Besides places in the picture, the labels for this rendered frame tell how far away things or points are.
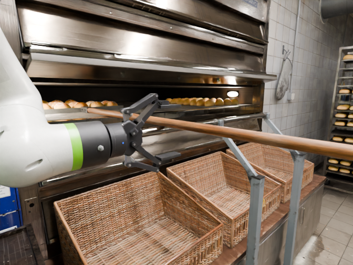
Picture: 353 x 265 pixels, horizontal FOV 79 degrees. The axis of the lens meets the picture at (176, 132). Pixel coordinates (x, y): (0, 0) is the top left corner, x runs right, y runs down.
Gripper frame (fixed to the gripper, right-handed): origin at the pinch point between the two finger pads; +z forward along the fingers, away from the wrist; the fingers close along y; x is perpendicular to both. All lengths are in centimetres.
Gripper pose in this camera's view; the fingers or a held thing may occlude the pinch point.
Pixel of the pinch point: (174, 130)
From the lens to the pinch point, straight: 59.3
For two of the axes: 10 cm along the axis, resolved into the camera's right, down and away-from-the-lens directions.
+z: 7.5, -1.2, 6.5
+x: 6.6, 1.4, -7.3
